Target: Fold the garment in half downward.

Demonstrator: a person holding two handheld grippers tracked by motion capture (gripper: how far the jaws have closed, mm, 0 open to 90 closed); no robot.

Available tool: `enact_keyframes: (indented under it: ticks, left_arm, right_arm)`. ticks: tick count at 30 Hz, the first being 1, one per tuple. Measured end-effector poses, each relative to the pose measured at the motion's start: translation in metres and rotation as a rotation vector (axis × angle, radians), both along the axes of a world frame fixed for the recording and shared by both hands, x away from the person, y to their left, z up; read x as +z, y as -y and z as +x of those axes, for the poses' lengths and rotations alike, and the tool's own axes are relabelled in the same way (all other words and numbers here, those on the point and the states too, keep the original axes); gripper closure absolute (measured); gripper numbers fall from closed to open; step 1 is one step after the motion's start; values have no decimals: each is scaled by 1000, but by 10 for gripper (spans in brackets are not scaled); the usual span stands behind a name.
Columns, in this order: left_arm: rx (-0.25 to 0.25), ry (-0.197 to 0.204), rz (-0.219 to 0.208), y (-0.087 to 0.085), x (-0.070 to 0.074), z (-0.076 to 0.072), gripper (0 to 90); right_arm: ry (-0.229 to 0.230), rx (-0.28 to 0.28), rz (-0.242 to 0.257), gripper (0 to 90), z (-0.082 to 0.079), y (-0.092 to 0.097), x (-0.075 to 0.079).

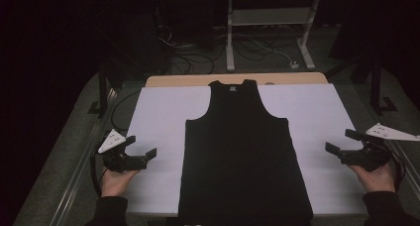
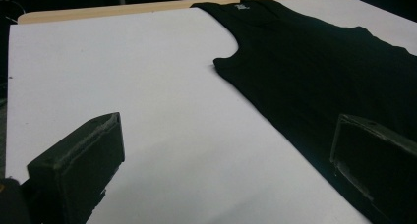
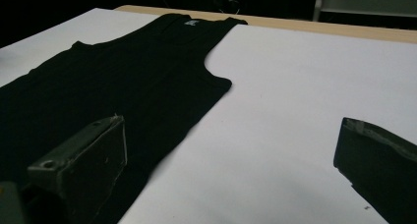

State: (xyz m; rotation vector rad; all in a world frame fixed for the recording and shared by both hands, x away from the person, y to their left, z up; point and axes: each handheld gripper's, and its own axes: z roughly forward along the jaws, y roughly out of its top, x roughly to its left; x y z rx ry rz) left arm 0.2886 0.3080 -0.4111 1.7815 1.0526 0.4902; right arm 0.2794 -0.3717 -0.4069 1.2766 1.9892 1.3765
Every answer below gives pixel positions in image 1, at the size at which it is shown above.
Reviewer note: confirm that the black tank top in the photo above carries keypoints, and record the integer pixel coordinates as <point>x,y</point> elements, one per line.
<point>241,153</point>

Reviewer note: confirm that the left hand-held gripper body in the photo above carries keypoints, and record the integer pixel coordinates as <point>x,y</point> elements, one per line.
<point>115,160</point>

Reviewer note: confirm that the round table grommet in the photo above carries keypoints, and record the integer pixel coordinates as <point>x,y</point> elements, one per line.
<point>269,83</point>

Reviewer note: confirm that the person's right hand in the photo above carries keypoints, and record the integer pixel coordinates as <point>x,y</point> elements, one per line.
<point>378,181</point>

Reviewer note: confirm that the white power plug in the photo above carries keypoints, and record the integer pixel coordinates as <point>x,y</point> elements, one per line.
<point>294,65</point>

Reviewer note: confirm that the metal floor rail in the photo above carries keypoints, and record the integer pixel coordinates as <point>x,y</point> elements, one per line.
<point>407,166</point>
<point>79,176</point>

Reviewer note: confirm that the white table mat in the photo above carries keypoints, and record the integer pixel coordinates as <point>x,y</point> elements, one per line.
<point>158,120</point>

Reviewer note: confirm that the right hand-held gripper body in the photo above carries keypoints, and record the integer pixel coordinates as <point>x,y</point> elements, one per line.
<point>371,156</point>

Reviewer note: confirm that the white metal desk frame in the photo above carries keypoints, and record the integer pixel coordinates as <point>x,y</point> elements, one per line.
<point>269,16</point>

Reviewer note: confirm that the person's left hand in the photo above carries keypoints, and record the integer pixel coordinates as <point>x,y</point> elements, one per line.
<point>114,184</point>

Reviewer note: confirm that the black metal stand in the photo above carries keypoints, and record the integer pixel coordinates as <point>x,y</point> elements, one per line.
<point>103,90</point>
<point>376,87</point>

